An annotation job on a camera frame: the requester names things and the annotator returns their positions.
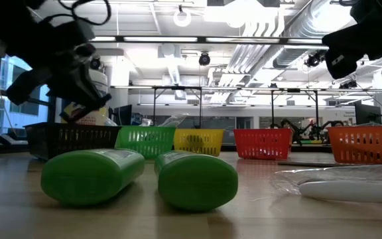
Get frame beam with light strips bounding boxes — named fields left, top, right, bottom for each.
left=90, top=34, right=325, bottom=46

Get silver ceiling air duct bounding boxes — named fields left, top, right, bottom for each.
left=270, top=0, right=354, bottom=70

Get Lysol wipes canister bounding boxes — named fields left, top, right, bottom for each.
left=60, top=68, right=109, bottom=126

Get orange plastic basket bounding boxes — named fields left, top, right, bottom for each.
left=326, top=125, right=382, bottom=165

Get black plastic basket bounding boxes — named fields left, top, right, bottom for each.
left=23, top=121, right=123, bottom=161

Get green travel shampoo bottle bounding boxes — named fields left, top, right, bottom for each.
left=154, top=149, right=239, bottom=212
left=40, top=148, right=146, bottom=206

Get dark computer monitor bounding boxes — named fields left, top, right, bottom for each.
left=112, top=104, right=133, bottom=127
left=354, top=102, right=382, bottom=127

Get white round ceiling lamp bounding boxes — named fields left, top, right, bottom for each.
left=173, top=9, right=193, bottom=29

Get black background robot arms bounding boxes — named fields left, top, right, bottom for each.
left=269, top=118, right=344, bottom=145

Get red plastic basket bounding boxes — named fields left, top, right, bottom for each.
left=233, top=128, right=294, bottom=161

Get yellow plastic basket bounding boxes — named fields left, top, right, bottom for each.
left=173, top=128, right=225, bottom=157

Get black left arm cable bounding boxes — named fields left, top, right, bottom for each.
left=57, top=0, right=113, bottom=27

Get red toothbrush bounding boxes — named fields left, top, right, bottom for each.
left=270, top=171, right=382, bottom=205

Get green plastic basket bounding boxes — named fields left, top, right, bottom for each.
left=114, top=125, right=177, bottom=160

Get black background rig frame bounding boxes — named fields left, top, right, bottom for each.
left=151, top=85, right=204, bottom=129
left=269, top=88, right=320, bottom=129

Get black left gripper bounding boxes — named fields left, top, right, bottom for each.
left=6, top=19, right=113, bottom=116

